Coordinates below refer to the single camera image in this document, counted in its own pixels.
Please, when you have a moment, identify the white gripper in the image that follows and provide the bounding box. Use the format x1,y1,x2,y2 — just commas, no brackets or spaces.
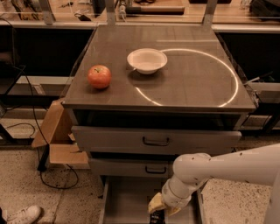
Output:
148,178,193,216

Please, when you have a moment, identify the black rxbar chocolate wrapper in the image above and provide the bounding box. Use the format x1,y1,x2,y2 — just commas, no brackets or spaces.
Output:
150,210,165,224

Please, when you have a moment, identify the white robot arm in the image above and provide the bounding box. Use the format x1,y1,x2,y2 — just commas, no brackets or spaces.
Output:
148,143,280,224

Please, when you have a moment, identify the open bottom drawer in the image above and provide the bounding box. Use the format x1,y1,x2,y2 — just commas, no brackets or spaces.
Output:
98,177,207,224

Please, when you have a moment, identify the middle grey drawer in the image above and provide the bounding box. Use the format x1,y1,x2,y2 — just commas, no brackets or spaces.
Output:
88,158,172,178

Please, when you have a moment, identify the grey drawer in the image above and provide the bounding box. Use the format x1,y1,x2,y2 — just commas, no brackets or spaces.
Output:
88,158,172,178
72,126,242,155

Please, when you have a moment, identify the top grey drawer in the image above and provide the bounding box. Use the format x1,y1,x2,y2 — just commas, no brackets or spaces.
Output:
72,126,242,155

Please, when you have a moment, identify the grey drawer cabinet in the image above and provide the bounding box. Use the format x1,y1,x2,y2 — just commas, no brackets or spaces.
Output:
61,24,257,224

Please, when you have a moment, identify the brown cardboard box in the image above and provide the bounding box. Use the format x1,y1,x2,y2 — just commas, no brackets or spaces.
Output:
31,99,89,169

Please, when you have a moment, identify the white sneaker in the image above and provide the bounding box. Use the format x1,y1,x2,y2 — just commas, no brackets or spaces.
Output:
6,205,41,224

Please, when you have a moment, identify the red apple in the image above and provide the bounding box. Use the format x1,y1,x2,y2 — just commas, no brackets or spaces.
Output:
87,65,111,89

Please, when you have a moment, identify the white bowl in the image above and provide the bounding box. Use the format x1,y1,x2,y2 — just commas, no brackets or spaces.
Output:
127,48,167,74

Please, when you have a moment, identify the low metal shelf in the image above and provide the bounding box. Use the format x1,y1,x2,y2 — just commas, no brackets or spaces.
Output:
0,75,73,107

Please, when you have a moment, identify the black floor cable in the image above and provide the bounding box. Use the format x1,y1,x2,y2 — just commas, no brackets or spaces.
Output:
0,17,80,190

